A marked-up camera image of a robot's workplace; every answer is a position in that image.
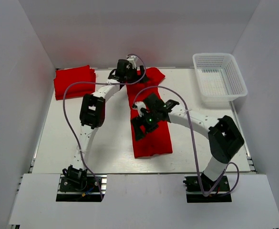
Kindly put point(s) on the white plastic mesh basket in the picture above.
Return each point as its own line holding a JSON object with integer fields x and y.
{"x": 219, "y": 79}

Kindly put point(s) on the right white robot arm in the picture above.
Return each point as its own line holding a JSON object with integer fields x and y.
{"x": 225, "y": 139}

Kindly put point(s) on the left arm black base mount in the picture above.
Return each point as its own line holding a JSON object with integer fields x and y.
{"x": 76, "y": 185}

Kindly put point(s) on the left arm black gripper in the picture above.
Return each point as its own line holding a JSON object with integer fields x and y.
{"x": 138, "y": 78}

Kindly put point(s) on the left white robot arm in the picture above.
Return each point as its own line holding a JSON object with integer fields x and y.
{"x": 92, "y": 112}

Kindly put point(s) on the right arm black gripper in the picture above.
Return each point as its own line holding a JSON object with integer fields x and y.
{"x": 138, "y": 121}

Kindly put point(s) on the folded red t-shirt stack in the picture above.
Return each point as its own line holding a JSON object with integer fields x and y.
{"x": 65, "y": 78}

